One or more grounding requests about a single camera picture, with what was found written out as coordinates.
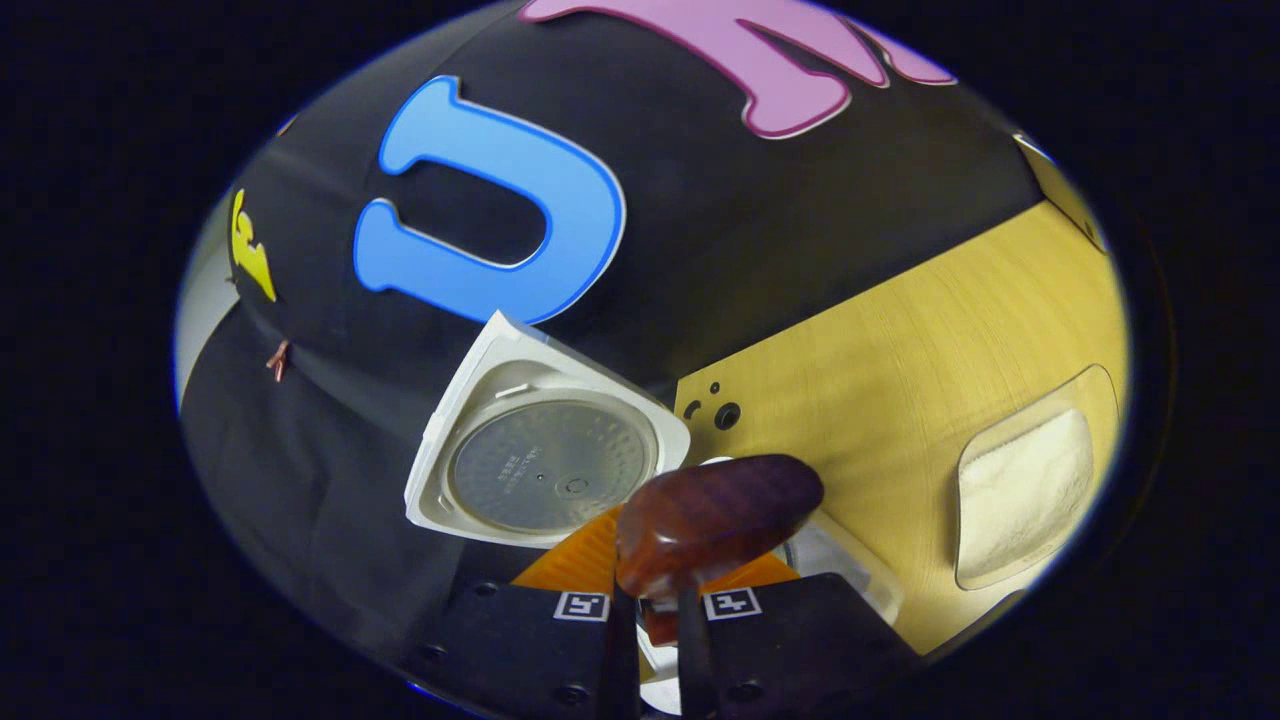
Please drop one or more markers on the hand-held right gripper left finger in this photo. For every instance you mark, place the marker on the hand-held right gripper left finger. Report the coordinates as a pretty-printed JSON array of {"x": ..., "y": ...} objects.
[{"x": 520, "y": 640}]

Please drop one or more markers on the clear plastic container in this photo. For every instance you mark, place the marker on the clear plastic container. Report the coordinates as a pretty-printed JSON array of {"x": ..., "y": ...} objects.
[{"x": 1030, "y": 420}]

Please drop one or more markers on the white rice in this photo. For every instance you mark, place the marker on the white rice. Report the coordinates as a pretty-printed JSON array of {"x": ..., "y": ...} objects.
[{"x": 1025, "y": 490}]

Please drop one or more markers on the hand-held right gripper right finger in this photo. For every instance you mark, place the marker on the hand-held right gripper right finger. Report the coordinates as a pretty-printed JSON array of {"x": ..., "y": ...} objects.
[{"x": 800, "y": 640}]

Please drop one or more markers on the brown wooden spoon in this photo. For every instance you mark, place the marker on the brown wooden spoon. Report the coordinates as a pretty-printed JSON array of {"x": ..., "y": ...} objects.
[{"x": 715, "y": 515}]

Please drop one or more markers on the white rice cooker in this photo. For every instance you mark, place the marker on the white rice cooker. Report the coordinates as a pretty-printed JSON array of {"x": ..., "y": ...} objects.
[{"x": 550, "y": 470}]

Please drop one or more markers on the copper cloth clip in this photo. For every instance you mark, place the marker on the copper cloth clip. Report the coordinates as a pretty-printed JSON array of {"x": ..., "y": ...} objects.
[{"x": 278, "y": 362}]

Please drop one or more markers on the black backdrop cloth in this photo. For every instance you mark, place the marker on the black backdrop cloth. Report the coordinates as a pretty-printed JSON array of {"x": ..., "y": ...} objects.
[{"x": 700, "y": 250}]

